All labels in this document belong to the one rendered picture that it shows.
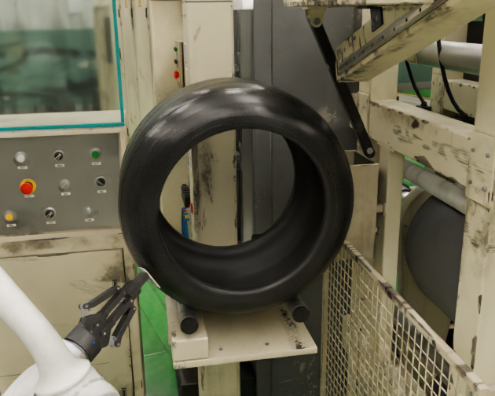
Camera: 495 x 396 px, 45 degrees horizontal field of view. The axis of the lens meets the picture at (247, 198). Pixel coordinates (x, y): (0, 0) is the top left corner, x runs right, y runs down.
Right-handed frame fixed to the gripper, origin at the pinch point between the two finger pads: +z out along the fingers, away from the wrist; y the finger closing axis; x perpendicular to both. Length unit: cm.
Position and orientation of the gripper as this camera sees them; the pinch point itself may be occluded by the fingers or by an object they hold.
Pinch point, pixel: (135, 284)
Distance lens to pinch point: 142.2
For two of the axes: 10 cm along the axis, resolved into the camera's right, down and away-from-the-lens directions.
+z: 4.9, -5.9, 6.4
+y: 5.1, 7.9, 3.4
